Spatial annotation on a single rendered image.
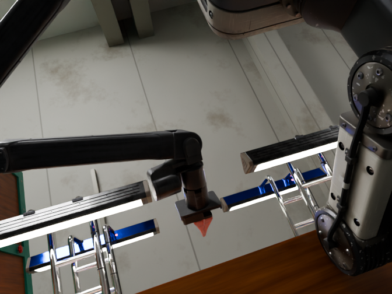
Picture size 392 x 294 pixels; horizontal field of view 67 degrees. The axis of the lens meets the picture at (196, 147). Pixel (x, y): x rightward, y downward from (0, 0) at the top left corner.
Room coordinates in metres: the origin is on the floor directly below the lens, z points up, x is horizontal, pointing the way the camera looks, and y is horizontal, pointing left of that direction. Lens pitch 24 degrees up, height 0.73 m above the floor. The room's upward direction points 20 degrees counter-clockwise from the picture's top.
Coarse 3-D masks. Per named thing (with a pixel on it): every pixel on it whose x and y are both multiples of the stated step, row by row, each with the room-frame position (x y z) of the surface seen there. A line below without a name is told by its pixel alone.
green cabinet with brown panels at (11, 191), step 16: (0, 176) 1.49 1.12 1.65; (16, 176) 1.68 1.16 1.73; (0, 192) 1.48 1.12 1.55; (16, 192) 1.68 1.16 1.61; (0, 208) 1.47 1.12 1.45; (16, 208) 1.66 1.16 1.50; (0, 256) 1.45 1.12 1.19; (16, 256) 1.62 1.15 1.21; (0, 272) 1.44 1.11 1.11; (16, 272) 1.61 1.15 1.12; (0, 288) 1.43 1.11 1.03; (16, 288) 1.59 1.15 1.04; (32, 288) 1.76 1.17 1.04
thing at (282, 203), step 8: (296, 168) 1.50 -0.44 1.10; (288, 176) 1.60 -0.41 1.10; (264, 184) 1.58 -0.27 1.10; (272, 184) 1.46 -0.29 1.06; (280, 200) 1.46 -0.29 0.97; (288, 200) 1.47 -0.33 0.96; (296, 200) 1.48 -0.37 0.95; (312, 200) 1.49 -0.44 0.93; (288, 216) 1.46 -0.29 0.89; (296, 224) 1.47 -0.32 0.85; (304, 224) 1.48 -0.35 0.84; (296, 232) 1.46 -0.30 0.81
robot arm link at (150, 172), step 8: (184, 144) 0.56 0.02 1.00; (192, 144) 0.56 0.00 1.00; (184, 152) 0.57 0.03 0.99; (192, 152) 0.57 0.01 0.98; (200, 152) 0.58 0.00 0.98; (168, 160) 0.62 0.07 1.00; (176, 160) 0.61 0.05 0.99; (184, 160) 0.60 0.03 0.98; (192, 160) 0.59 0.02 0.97; (200, 160) 0.60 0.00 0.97; (152, 168) 0.60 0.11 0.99; (160, 168) 0.59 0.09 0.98; (168, 168) 0.59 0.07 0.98; (152, 176) 0.58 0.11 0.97; (160, 176) 0.59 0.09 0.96; (168, 176) 0.60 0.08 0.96; (176, 176) 0.60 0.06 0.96; (152, 184) 0.59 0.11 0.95; (160, 184) 0.59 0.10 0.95; (168, 184) 0.60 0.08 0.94; (176, 184) 0.61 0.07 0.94; (152, 192) 0.63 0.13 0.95; (160, 192) 0.60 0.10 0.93; (168, 192) 0.61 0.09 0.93; (176, 192) 0.63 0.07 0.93
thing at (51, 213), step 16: (112, 192) 0.92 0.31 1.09; (128, 192) 0.92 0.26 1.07; (144, 192) 0.92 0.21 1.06; (48, 208) 0.88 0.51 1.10; (64, 208) 0.88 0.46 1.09; (80, 208) 0.88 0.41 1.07; (96, 208) 0.88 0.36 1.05; (0, 224) 0.84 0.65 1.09; (16, 224) 0.84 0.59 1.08; (32, 224) 0.84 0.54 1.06; (48, 224) 0.85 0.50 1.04; (0, 240) 0.83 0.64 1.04
